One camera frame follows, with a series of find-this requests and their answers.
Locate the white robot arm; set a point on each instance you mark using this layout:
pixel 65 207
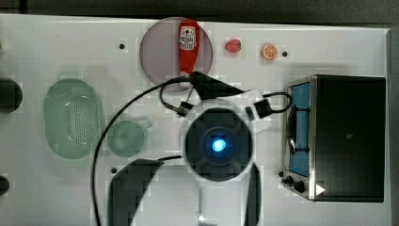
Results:
pixel 212 180

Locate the green mug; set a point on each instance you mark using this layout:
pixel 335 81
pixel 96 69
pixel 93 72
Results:
pixel 127 138

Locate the grey round plate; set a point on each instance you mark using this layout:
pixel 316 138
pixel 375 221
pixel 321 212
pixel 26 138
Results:
pixel 158 52

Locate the red strawberry toy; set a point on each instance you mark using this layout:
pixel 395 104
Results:
pixel 233 46

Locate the red ketchup bottle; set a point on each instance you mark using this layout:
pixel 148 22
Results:
pixel 188 45

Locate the orange slice toy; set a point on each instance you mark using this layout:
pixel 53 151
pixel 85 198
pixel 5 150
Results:
pixel 269 51

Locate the green perforated colander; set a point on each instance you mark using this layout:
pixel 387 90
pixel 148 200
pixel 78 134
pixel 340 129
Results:
pixel 73 118

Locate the silver black toaster oven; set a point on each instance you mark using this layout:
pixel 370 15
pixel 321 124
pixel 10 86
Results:
pixel 335 138

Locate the black round pan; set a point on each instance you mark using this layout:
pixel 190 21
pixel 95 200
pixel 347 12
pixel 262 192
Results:
pixel 11 96

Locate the dark cup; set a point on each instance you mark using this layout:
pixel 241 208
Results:
pixel 4 185

